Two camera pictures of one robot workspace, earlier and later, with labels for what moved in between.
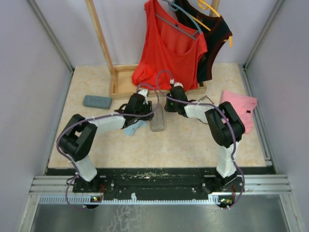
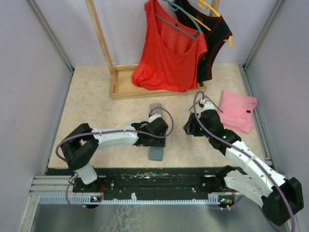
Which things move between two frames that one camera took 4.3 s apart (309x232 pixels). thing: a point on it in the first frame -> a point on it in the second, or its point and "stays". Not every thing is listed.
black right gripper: [167, 108] -> [190, 127]
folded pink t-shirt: [244, 106] stays
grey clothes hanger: [174, 6] stays
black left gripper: [148, 107] -> [158, 142]
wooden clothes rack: [121, 84] stays
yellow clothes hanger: [203, 5] stays
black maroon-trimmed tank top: [220, 32] stays
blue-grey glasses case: [97, 102] -> [156, 153]
